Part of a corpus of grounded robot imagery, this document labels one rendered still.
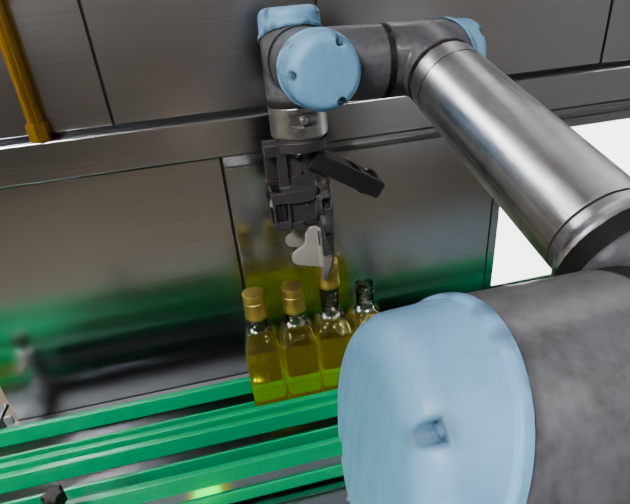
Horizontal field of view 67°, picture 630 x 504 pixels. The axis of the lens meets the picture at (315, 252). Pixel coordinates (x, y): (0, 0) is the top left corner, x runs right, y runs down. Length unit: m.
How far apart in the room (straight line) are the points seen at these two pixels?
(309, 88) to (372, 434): 0.34
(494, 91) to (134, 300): 0.69
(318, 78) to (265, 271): 0.45
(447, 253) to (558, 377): 0.76
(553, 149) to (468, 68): 0.13
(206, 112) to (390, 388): 0.64
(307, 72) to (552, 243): 0.27
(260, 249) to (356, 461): 0.61
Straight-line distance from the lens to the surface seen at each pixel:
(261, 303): 0.73
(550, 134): 0.39
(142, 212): 0.83
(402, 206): 0.87
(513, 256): 1.04
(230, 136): 0.77
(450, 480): 0.19
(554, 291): 0.24
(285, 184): 0.65
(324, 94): 0.48
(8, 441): 0.99
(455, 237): 0.94
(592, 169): 0.36
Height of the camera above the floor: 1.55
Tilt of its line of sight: 28 degrees down
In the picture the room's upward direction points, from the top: 5 degrees counter-clockwise
